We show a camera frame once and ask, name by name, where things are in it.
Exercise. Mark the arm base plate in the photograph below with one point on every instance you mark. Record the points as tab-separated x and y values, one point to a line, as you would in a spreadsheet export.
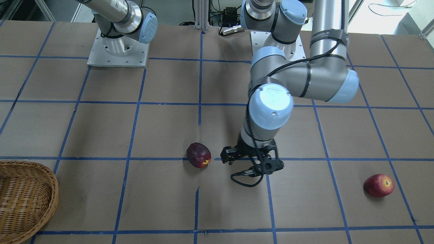
294	51
120	52

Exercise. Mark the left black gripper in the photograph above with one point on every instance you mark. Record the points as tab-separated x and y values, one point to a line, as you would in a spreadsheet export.
244	145

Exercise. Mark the woven wicker basket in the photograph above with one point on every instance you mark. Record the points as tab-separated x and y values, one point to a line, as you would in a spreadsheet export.
29	196

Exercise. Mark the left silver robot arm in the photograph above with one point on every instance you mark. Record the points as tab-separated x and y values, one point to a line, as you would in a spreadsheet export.
323	74

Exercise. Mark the dark red apple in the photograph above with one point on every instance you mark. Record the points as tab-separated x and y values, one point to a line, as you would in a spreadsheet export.
198	155

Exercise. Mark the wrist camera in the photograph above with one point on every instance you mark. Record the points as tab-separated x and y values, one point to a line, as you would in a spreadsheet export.
230	154

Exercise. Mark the red yellow apple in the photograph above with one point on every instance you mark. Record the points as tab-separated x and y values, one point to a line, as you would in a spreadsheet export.
379	185

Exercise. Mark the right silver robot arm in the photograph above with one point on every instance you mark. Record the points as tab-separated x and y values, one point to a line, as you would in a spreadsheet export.
125	31

